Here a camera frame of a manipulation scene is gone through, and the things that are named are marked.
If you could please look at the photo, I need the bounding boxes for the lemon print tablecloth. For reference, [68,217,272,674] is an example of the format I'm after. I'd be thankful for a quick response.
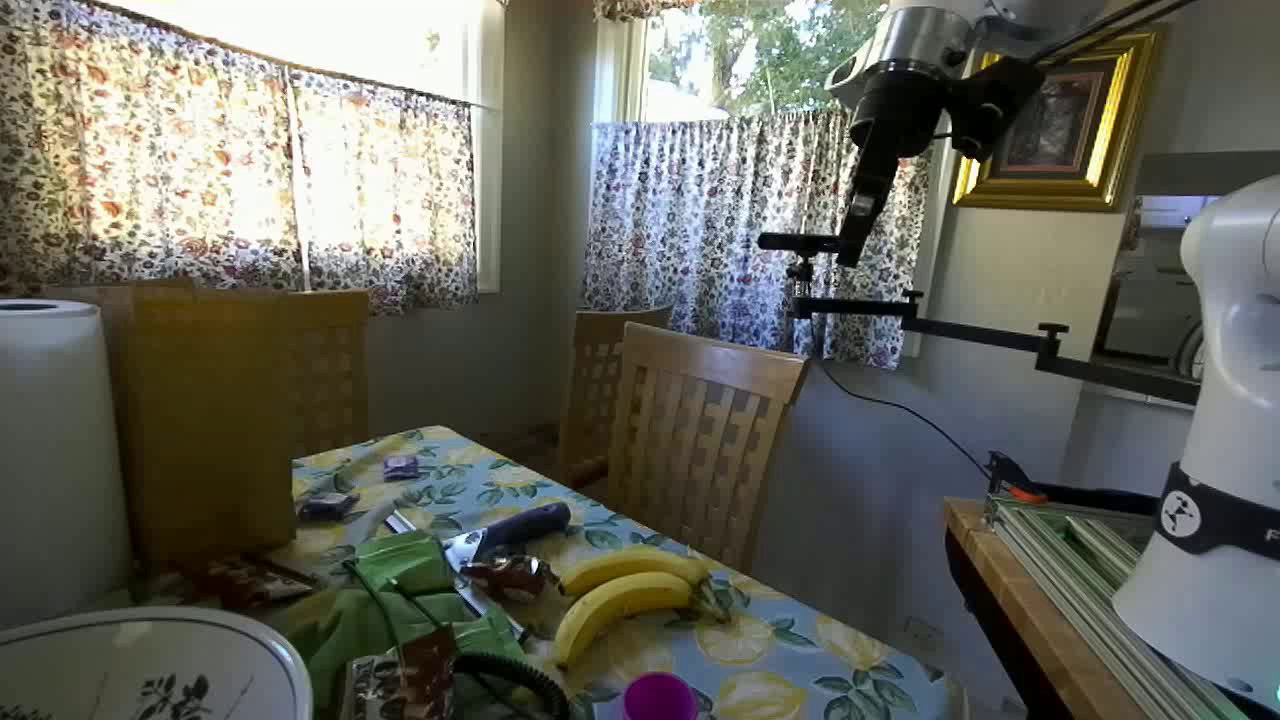
[131,421,955,720]

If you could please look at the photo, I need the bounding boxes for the green foil packet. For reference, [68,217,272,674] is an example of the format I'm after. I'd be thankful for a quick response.
[285,582,535,714]
[340,527,464,594]

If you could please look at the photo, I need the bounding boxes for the brown snack packet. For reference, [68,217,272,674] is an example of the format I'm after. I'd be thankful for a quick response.
[335,624,464,720]

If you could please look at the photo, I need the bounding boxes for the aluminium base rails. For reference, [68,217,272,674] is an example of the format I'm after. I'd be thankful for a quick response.
[989,493,1254,720]

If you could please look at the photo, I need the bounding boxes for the silver brown candy wrapper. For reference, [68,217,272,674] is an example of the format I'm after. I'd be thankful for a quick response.
[461,551,552,600]

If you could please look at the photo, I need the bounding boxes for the thin black camera cable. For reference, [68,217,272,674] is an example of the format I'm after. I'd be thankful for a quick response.
[811,352,1004,482]

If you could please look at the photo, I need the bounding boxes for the white paper towel roll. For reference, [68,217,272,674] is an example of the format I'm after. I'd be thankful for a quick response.
[0,294,135,633]

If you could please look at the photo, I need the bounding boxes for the yellow banana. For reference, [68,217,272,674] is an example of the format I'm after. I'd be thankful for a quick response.
[549,569,696,672]
[558,538,718,600]

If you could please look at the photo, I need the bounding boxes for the flat brown chocolate wrapper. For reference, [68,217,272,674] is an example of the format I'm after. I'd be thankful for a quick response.
[171,551,321,617]

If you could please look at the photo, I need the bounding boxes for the dark handled knife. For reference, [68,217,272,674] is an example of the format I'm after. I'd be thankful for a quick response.
[441,494,576,575]

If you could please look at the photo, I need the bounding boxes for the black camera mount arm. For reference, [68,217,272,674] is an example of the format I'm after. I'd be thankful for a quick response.
[757,226,1205,407]

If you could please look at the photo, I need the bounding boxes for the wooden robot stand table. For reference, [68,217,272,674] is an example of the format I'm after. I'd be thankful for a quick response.
[940,494,1280,720]

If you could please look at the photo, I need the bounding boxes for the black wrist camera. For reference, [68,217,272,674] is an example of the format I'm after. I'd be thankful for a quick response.
[948,50,1052,164]

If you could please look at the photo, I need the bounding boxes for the black orange clamp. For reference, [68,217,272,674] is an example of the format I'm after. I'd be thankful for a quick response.
[984,451,1166,518]

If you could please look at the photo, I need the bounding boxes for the small dark packet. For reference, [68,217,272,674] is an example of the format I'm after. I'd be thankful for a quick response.
[296,482,366,525]

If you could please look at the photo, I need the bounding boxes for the wooden lattice back chair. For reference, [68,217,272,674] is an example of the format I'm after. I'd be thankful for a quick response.
[599,315,811,575]
[285,287,376,459]
[558,306,677,493]

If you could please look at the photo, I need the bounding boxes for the white printed ceramic bowl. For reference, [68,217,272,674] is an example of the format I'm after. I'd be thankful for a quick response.
[0,605,316,720]

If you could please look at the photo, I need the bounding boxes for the gold framed picture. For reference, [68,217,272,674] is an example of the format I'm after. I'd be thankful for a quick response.
[948,25,1166,217]

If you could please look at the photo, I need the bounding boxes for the purple plastic cup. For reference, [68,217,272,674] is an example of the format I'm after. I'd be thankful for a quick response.
[622,666,708,720]

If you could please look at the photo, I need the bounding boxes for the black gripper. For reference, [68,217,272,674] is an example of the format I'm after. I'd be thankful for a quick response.
[834,61,970,272]

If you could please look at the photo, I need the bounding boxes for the wide floral curtain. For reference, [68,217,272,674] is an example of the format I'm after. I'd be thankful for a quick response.
[0,0,484,315]

